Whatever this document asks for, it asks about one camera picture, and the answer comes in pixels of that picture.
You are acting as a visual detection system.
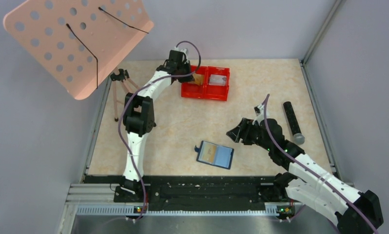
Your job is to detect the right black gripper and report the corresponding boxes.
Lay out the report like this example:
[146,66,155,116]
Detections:
[227,117,273,151]

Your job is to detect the gold vip card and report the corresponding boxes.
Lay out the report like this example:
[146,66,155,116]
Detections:
[201,142,217,163]
[193,74,204,85]

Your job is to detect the navy blue card holder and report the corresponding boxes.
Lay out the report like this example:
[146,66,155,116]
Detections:
[194,140,234,170]

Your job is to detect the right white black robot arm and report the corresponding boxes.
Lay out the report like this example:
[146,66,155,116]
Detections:
[226,118,384,234]

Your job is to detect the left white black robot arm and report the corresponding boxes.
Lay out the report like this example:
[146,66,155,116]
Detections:
[122,48,194,202]

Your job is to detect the silver card in bin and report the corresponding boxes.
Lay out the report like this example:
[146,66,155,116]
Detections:
[208,74,227,86]

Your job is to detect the left red plastic bin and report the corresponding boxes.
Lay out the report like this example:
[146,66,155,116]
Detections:
[181,66,208,99]

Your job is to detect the red plastic bin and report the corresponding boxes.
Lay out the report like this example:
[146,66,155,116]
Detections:
[181,66,208,99]
[205,66,230,101]

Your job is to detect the right red plastic bin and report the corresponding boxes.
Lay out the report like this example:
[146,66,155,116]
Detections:
[205,66,230,101]

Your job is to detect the pink tripod stand legs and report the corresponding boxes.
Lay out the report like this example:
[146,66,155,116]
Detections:
[110,68,140,122]

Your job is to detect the black microphone with grey head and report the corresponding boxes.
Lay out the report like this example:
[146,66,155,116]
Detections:
[283,101,305,145]

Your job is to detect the pink perforated music stand desk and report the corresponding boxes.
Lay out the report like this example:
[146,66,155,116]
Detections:
[3,0,154,100]

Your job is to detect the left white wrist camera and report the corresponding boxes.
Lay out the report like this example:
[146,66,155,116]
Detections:
[173,47,189,56]

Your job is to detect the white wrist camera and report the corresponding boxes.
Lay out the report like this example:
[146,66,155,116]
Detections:
[173,47,189,56]
[253,103,265,126]

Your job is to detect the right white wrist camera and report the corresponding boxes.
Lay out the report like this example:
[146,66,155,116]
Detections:
[253,103,265,126]

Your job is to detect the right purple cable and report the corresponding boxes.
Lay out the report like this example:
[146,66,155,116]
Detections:
[260,94,381,234]

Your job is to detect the purple cable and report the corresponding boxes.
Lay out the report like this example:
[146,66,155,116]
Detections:
[117,40,202,223]
[260,94,381,234]

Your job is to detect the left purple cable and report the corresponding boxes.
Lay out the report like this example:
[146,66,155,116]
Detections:
[117,40,202,223]

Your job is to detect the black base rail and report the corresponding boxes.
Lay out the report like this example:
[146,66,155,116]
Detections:
[66,175,302,219]

